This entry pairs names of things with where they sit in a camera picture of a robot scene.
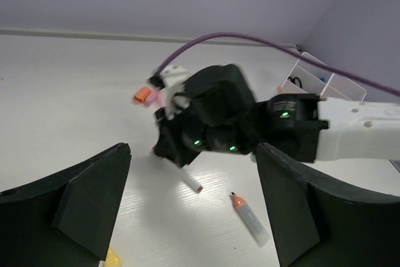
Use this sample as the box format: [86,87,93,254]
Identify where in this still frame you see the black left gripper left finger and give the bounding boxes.
[1,143,131,262]

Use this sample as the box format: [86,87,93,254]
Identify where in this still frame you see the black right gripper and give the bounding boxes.
[153,64,329,168]

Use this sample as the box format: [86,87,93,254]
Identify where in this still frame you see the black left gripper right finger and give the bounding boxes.
[256,143,399,266]

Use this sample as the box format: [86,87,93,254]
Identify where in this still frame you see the white brown-capped marker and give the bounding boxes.
[163,159,203,193]

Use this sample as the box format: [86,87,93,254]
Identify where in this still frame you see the pink highlighter cap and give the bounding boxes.
[144,89,159,107]

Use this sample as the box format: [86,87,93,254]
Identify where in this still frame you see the black handled scissors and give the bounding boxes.
[287,76,303,89]

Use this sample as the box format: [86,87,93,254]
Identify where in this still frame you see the pink highlighter pen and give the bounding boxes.
[156,90,169,112]

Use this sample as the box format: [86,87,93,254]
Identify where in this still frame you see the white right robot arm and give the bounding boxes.
[149,64,399,167]

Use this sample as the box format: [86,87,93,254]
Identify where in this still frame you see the orange marker cap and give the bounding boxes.
[132,87,152,104]

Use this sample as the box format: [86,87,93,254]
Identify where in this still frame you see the grey orange-tip marker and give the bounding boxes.
[231,192,269,248]

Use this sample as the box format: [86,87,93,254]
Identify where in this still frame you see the yellow highlighter pen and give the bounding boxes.
[103,247,123,267]

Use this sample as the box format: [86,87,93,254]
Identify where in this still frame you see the green correction tape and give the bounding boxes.
[250,154,256,163]

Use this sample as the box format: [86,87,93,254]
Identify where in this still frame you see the white divided organizer tray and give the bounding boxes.
[277,59,367,102]

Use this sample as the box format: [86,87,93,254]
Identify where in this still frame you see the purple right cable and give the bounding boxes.
[154,31,400,98]

